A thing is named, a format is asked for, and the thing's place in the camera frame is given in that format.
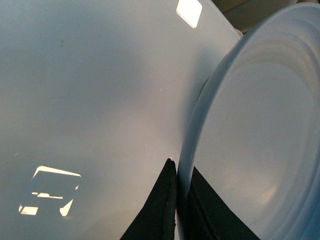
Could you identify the light blue plate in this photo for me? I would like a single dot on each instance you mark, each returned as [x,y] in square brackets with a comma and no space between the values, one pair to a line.
[253,141]

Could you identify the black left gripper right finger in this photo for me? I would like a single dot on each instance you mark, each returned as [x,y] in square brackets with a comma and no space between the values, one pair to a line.
[212,212]

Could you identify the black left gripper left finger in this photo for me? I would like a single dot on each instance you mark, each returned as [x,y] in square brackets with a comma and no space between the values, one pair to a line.
[157,218]

